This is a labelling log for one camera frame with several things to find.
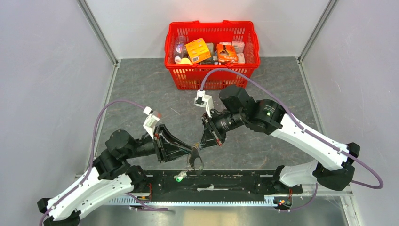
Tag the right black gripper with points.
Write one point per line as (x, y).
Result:
(218, 137)

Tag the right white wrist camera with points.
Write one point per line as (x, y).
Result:
(205, 101)

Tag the plastic bottle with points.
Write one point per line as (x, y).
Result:
(179, 49)

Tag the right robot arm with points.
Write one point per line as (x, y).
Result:
(332, 164)

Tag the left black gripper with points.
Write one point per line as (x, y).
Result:
(169, 147)

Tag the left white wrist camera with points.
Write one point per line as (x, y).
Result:
(153, 117)

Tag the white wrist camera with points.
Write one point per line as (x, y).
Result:
(153, 117)
(205, 101)

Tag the orange black package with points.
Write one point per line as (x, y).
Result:
(226, 54)

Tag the key with green tag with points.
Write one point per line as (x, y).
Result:
(180, 176)

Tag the red shopping basket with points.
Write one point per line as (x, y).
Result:
(190, 77)

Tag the orange box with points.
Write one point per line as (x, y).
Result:
(198, 51)

